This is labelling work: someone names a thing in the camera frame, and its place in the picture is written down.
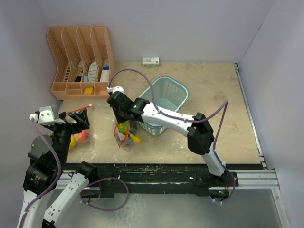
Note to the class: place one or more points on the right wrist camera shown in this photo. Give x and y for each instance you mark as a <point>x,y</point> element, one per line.
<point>111,90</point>

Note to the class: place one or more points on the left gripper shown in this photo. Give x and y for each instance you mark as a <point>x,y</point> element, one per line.
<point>81,118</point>

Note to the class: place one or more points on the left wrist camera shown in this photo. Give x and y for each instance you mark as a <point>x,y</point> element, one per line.
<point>47,116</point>

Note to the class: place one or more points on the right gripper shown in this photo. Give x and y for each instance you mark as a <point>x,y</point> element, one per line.
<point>119,118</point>

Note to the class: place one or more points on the yellow apple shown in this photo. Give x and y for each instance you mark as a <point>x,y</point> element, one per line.
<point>72,143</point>

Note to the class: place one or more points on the pink desk organizer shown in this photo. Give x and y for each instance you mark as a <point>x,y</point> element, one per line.
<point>74,48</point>

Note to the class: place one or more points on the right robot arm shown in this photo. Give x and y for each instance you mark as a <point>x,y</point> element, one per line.
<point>197,129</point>

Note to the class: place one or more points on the white blue box in organizer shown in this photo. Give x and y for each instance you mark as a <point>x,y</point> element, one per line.
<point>105,72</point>

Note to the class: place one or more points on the light blue plastic basket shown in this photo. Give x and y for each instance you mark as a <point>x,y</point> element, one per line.
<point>168,93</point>

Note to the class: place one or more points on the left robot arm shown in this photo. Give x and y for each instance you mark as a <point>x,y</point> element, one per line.
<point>48,154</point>

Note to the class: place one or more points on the yellow small box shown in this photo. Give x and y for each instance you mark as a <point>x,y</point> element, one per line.
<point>89,91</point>

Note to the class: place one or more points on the green custard apple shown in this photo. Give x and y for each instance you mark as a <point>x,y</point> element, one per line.
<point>123,127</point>

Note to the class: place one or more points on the green white small box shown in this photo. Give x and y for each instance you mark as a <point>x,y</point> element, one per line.
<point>150,61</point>

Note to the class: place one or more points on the white bottle in organizer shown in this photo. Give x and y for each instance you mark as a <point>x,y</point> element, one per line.
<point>92,72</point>

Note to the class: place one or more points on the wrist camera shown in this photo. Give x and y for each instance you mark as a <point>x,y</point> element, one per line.
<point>111,90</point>
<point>47,116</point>

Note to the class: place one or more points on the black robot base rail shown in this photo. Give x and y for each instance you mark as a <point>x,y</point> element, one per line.
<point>194,179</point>

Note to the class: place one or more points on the peach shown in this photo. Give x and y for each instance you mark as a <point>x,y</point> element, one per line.
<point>82,137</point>

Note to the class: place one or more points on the yellow banana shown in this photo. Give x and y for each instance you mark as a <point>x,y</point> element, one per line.
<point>135,138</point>

